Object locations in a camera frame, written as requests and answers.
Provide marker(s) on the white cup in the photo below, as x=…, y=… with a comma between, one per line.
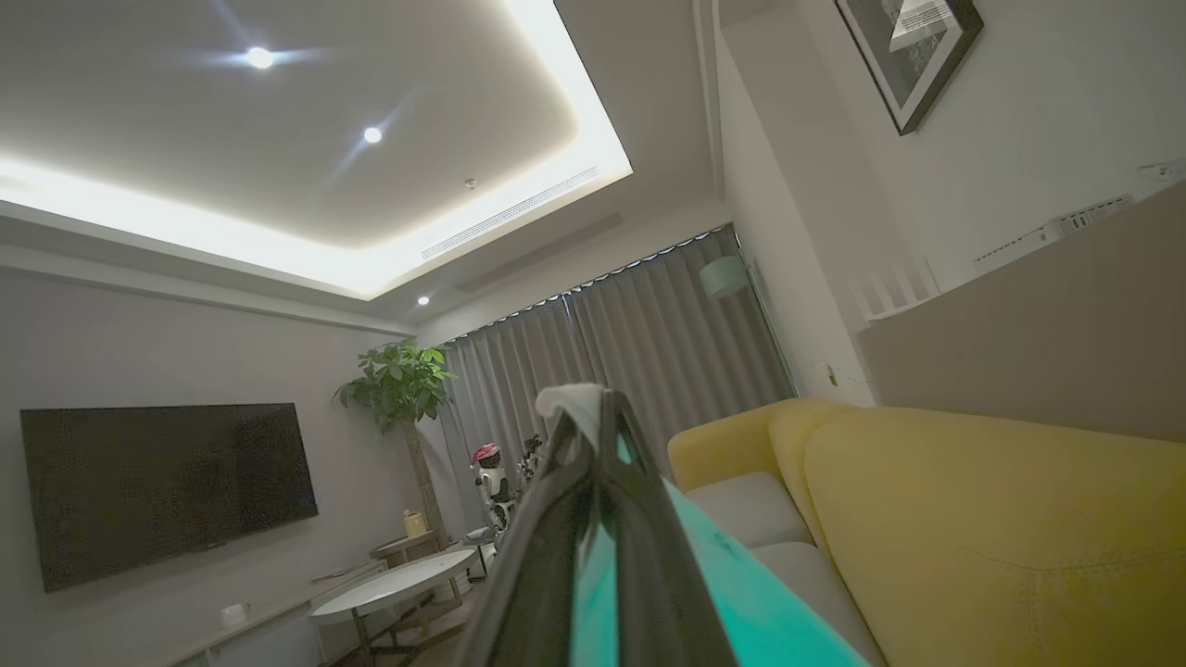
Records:
x=233, y=615

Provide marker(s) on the grey sofa seat cushion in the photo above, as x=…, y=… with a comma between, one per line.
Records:
x=815, y=593
x=741, y=509

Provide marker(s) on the yellow sofa armrest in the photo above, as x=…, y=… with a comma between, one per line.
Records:
x=713, y=445

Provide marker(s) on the light wood ledge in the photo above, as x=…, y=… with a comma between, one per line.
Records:
x=1019, y=352

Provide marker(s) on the white top coffee table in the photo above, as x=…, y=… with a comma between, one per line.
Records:
x=398, y=584

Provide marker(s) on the short yellow sofa back cushion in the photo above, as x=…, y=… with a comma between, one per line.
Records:
x=788, y=445

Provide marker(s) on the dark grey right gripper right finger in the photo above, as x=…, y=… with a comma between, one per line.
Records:
x=658, y=593

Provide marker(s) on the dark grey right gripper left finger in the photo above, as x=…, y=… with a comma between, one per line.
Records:
x=528, y=574

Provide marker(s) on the yellow jar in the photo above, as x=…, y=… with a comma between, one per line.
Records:
x=414, y=524

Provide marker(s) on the green potted plant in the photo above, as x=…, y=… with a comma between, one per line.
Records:
x=398, y=384

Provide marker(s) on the black wall television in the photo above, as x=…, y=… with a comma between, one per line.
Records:
x=167, y=491

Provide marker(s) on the small wooden side table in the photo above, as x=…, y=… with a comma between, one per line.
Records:
x=408, y=547

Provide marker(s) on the long yellow sofa back cushion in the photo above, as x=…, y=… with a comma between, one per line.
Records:
x=1001, y=556

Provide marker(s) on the grey pleated curtain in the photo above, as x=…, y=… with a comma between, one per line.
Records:
x=649, y=352

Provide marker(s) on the long TV cabinet mint drawers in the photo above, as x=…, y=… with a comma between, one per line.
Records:
x=250, y=630

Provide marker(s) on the white wheeled robot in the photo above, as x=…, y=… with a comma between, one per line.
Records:
x=496, y=486

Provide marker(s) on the long ceiling air vent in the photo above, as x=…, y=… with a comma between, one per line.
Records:
x=510, y=213

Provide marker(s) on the red shorts white stripes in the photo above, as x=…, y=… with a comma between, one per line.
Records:
x=741, y=593

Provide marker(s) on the white ribbed object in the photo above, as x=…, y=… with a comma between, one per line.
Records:
x=894, y=287

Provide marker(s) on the mint green floor lamp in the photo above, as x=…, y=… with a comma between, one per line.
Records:
x=723, y=278

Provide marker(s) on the black framed picture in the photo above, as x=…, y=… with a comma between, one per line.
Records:
x=913, y=56

